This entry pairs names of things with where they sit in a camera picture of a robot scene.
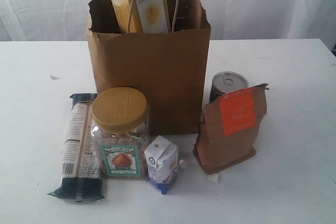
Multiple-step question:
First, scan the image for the large brown paper bag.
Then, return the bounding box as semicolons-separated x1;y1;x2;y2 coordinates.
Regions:
87;0;211;135

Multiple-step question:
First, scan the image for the brown pouch with orange label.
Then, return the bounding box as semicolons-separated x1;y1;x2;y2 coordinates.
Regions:
193;83;268;175

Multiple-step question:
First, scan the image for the nut jar with yellow lid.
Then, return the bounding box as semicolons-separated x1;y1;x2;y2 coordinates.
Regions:
91;87;150;179

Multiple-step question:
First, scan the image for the white backdrop curtain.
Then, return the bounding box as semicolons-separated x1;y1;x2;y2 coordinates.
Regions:
1;0;335;48

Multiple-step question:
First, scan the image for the white crumpled pellet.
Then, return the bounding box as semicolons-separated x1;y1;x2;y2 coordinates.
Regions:
179;159;188;169
208;173;219;185

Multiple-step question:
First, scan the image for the dark can with pull-tab lid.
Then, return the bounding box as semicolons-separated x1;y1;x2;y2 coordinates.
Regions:
209;71;249;102

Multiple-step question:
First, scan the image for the dark noodle packet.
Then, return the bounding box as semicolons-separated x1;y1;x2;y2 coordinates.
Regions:
48;93;104;203

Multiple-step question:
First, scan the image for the white crumpled pellet right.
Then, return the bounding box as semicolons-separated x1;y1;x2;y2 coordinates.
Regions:
208;173;219;185

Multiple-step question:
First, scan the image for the small blue white milk carton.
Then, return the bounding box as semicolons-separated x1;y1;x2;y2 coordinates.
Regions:
144;136;179;195

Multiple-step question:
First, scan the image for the white crumpled pellet middle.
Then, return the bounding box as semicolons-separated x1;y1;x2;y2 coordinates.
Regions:
179;159;188;169

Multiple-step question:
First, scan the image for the yellow millet bottle white cap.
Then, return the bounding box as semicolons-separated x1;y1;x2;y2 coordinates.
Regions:
112;0;171;34

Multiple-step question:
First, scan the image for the white paper scrap on table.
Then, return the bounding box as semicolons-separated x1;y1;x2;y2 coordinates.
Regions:
49;75;60;80

